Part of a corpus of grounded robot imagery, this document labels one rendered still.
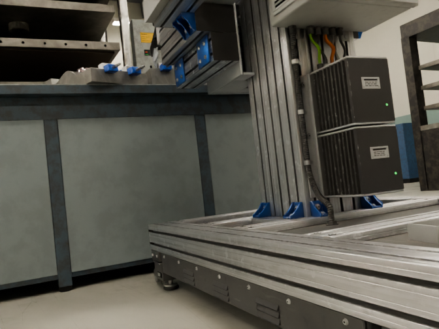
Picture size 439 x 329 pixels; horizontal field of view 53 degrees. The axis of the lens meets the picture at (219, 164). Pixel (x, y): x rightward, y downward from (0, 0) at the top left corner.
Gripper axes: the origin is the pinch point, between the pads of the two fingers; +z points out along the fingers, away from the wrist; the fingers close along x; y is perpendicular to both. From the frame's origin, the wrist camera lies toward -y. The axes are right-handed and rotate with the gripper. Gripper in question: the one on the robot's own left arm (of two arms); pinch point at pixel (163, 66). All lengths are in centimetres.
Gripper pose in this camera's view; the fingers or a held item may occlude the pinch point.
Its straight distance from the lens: 204.9
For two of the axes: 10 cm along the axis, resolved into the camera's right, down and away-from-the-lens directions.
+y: 4.3, -0.9, -9.0
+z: 1.1, 9.9, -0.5
